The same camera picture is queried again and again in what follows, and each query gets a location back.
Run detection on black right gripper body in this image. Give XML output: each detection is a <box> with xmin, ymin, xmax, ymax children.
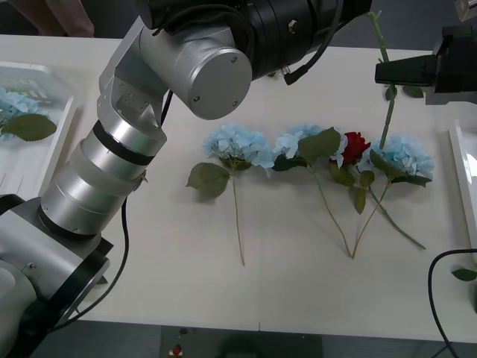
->
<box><xmin>426</xmin><ymin>25</ymin><xmax>477</xmax><ymax>106</ymax></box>

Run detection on shallow white plastic box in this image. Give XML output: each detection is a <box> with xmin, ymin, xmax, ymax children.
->
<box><xmin>0</xmin><ymin>61</ymin><xmax>78</xmax><ymax>197</ymax></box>
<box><xmin>449</xmin><ymin>119</ymin><xmax>477</xmax><ymax>318</ymax></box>

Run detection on pale blue artificial flower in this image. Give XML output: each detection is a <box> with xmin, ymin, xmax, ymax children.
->
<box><xmin>0</xmin><ymin>86</ymin><xmax>57</xmax><ymax>142</ymax></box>
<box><xmin>351</xmin><ymin>134</ymin><xmax>436</xmax><ymax>260</ymax></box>
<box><xmin>185</xmin><ymin>122</ymin><xmax>276</xmax><ymax>266</ymax></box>
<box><xmin>271</xmin><ymin>124</ymin><xmax>356</xmax><ymax>260</ymax></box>

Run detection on reddish brown wooden board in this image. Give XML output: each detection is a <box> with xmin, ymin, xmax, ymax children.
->
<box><xmin>10</xmin><ymin>0</ymin><xmax>95</xmax><ymax>37</ymax></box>

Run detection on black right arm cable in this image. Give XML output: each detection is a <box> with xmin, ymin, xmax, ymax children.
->
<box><xmin>427</xmin><ymin>248</ymin><xmax>477</xmax><ymax>358</ymax></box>

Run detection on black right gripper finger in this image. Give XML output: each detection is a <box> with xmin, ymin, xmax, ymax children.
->
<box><xmin>374</xmin><ymin>54</ymin><xmax>437</xmax><ymax>87</ymax></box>

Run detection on red artificial rose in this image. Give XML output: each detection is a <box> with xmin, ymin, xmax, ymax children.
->
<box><xmin>367</xmin><ymin>10</ymin><xmax>397</xmax><ymax>150</ymax></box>
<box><xmin>328</xmin><ymin>131</ymin><xmax>427</xmax><ymax>250</ymax></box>

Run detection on black left camera cable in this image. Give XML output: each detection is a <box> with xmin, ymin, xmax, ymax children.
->
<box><xmin>48</xmin><ymin>89</ymin><xmax>174</xmax><ymax>331</ymax></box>

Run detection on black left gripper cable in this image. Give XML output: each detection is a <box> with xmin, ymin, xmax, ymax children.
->
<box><xmin>283</xmin><ymin>0</ymin><xmax>346</xmax><ymax>86</ymax></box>

